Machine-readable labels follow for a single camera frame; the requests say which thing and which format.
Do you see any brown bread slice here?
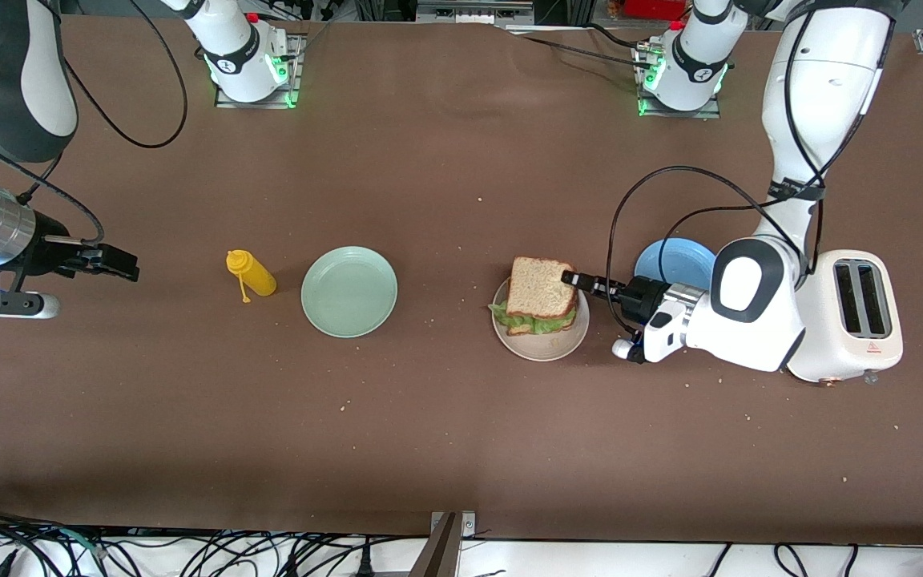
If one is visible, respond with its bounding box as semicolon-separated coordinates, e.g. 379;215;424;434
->
506;256;579;323

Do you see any green lettuce leaf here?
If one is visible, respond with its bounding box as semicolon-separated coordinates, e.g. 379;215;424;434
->
487;301;578;337

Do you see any yellow mustard squeeze bottle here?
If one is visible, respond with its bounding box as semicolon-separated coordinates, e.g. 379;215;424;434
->
226;249;278;305

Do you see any blue plate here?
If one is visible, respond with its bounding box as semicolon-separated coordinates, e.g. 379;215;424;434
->
634;237;720;294

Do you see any beige plate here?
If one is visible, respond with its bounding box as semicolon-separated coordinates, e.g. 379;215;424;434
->
492;276;590;362

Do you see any mint green plate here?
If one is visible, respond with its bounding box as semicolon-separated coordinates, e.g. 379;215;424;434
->
301;246;398;338

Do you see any white toaster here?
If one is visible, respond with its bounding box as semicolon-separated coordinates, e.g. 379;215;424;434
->
786;249;905;387

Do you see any red box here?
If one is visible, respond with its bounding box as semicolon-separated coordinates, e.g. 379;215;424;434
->
622;0;687;21

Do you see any dark grey pole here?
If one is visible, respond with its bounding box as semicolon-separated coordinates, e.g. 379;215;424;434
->
408;513;462;577

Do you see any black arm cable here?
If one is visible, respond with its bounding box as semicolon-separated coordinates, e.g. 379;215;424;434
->
0;0;190;245
606;0;899;336

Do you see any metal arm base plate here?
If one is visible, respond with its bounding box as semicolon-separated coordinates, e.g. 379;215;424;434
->
215;34;304;110
636;44;723;119

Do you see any black table cable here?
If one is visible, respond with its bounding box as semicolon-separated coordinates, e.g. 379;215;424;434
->
502;24;656;73

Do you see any silver mounting bracket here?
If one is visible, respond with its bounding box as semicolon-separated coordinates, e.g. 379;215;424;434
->
429;511;477;539

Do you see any teal floor cable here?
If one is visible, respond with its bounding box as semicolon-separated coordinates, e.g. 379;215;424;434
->
45;525;106;558

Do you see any silver metal frame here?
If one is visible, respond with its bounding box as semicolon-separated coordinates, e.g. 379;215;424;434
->
416;0;534;25

